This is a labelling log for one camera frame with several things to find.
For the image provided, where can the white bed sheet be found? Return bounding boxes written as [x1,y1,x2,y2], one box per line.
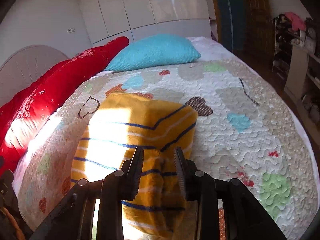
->
[186,36,234,64]

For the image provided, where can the cluttered shelf unit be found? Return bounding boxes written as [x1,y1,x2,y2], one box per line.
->
[272,12,320,133]

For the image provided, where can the pink clothes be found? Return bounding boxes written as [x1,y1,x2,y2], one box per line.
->
[285,12,307,32]

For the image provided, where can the white glossy wardrobe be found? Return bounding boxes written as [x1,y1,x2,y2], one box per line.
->
[77,0,218,46]

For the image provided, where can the red patterned duvet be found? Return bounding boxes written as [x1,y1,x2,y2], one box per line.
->
[0,36,129,178]

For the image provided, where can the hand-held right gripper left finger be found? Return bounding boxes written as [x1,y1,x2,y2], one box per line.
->
[30,146,145,240]

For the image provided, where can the yellow striped towel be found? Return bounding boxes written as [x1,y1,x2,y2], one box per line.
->
[71,92,198,238]

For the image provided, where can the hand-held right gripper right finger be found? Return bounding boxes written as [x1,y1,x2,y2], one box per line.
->
[174,147,288,240]

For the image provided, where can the turquoise pillow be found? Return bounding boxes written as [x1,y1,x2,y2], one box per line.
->
[105,34,202,72]

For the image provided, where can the quilted patterned bedspread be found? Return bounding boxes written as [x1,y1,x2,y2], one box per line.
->
[12,57,313,240]

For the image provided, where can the brown wooden door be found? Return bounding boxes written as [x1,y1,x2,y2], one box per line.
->
[240,0,275,55]

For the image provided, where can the white round headboard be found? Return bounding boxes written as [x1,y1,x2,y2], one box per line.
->
[0,45,70,108]

